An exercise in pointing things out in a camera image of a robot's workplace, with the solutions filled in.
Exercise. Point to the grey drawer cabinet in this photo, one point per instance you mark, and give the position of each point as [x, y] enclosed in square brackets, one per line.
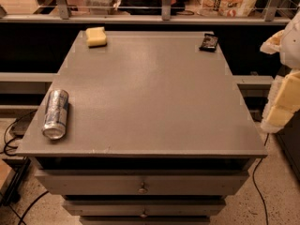
[146, 107]

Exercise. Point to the grey metal railing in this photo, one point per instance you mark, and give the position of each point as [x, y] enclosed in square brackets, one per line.
[113, 12]

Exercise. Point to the clear plastic container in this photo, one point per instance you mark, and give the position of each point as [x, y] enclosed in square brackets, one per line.
[100, 7]

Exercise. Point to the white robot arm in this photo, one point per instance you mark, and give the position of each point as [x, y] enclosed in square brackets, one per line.
[287, 43]

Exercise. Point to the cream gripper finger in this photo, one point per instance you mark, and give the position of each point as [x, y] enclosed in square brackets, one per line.
[288, 97]
[278, 117]

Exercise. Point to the drawer metal knob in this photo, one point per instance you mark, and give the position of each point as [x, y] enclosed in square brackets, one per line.
[142, 189]
[144, 214]

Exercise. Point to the yellow sponge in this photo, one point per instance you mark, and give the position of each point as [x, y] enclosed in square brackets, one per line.
[96, 37]

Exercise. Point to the top drawer metal knob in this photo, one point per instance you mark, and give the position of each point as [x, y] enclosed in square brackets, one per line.
[142, 189]

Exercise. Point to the black bag behind rail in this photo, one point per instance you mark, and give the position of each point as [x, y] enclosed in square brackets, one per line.
[146, 0]

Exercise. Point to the silver blue redbull can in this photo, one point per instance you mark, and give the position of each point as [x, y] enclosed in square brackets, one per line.
[56, 114]

